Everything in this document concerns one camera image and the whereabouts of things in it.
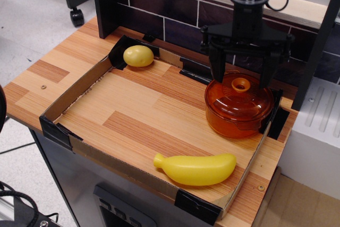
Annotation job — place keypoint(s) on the yellow toy potato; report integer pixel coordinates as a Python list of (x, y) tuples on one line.
[(138, 56)]

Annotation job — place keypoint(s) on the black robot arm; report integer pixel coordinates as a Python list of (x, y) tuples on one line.
[(246, 35)]

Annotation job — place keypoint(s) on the yellow toy banana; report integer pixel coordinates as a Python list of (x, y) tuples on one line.
[(197, 170)]

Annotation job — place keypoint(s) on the black vertical post left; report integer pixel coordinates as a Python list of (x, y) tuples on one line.
[(106, 6)]

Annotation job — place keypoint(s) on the orange transparent pot lid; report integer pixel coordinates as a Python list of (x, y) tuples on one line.
[(238, 98)]

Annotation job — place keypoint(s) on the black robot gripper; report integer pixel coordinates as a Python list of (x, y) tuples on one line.
[(247, 34)]

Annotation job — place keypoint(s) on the black office chair base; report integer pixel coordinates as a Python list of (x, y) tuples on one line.
[(76, 14)]

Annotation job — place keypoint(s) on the grey toy oven front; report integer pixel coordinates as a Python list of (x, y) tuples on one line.
[(116, 212)]

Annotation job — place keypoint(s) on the orange transparent plastic pot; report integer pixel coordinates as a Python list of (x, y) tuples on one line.
[(236, 130)]

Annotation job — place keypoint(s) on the white toy sink unit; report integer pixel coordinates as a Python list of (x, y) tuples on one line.
[(311, 154)]

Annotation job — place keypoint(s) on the dark grey post right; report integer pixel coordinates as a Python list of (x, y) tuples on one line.
[(316, 53)]

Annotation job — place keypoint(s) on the cardboard fence with black tape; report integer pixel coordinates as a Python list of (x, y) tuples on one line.
[(107, 126)]

